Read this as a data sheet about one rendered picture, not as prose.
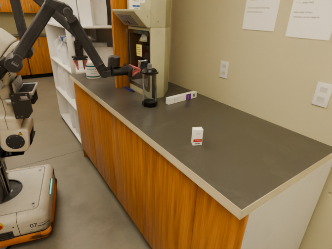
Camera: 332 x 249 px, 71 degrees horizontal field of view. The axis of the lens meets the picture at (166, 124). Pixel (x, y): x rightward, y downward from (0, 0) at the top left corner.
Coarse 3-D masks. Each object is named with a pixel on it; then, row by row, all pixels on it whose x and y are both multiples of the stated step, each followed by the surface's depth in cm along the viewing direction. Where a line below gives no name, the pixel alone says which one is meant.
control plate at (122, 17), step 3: (120, 15) 155; (123, 15) 152; (126, 15) 148; (129, 15) 145; (123, 18) 157; (126, 18) 152; (129, 18) 149; (132, 18) 146; (123, 21) 162; (126, 21) 157; (129, 21) 153; (132, 21) 150; (126, 24) 162; (129, 24) 158; (132, 24) 155; (135, 24) 151
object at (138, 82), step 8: (128, 32) 167; (136, 32) 158; (144, 32) 149; (128, 40) 170; (136, 40) 160; (144, 40) 152; (144, 48) 154; (136, 56) 165; (144, 56) 156; (136, 64) 168; (144, 64) 158; (136, 80) 173
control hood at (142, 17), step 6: (114, 12) 158; (120, 12) 151; (126, 12) 144; (132, 12) 138; (138, 12) 137; (144, 12) 139; (150, 12) 141; (120, 18) 161; (138, 18) 140; (144, 18) 140; (150, 18) 142; (138, 24) 148; (144, 24) 142; (150, 24) 144
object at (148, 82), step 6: (144, 72) 141; (156, 72) 142; (144, 78) 143; (150, 78) 142; (156, 78) 145; (144, 84) 145; (150, 84) 144; (156, 84) 147; (144, 90) 147; (150, 90) 146; (156, 90) 149; (144, 96) 148; (150, 96) 147; (156, 96) 150; (150, 102) 149
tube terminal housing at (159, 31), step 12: (156, 0) 140; (168, 0) 152; (156, 12) 143; (168, 12) 156; (156, 24) 146; (168, 24) 161; (156, 36) 149; (168, 36) 166; (156, 48) 152; (168, 48) 171; (156, 60) 156; (168, 60) 177; (132, 84) 183
